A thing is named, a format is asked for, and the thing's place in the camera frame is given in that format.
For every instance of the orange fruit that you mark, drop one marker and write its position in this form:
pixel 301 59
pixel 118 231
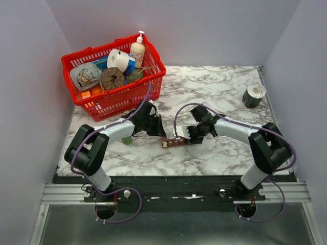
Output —
pixel 96 90

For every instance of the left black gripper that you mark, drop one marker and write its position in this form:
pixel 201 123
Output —
pixel 159 130

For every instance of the brown weekly pill organizer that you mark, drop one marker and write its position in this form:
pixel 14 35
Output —
pixel 173 142

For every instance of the orange small box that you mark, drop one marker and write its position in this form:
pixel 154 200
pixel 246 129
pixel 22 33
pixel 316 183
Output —
pixel 85 94

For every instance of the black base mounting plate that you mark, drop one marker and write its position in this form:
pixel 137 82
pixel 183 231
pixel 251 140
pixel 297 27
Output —
pixel 174 194

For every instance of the white pills in organizer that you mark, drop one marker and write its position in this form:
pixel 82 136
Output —
pixel 165 144

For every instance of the blue package in basket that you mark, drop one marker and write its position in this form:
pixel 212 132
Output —
pixel 101 63

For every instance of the white toilet paper roll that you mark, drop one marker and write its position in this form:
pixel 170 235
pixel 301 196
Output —
pixel 123 61

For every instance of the brown paper roll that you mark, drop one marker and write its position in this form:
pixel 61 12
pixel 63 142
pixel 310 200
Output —
pixel 112 78

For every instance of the white lotion pump bottle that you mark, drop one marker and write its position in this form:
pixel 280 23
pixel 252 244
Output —
pixel 137 50

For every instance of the aluminium rail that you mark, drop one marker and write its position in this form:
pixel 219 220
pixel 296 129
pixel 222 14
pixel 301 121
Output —
pixel 72 194

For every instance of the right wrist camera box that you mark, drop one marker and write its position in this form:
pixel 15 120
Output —
pixel 181 132

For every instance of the green round vegetable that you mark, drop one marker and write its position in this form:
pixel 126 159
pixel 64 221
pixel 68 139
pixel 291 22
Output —
pixel 136 74

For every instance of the green pill bottle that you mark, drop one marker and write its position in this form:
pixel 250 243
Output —
pixel 126 140

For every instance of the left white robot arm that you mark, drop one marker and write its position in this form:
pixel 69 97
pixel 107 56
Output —
pixel 87 149

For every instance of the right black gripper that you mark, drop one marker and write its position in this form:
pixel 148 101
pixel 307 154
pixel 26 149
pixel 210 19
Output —
pixel 192 140

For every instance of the camouflage tape roll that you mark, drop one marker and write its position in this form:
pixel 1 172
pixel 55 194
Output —
pixel 253 95

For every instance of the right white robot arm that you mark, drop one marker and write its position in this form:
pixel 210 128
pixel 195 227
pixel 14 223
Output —
pixel 269 151

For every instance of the red plastic shopping basket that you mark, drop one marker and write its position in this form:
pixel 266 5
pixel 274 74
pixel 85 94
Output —
pixel 113 102

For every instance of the white cartoon pouch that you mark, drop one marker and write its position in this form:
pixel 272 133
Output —
pixel 85 76

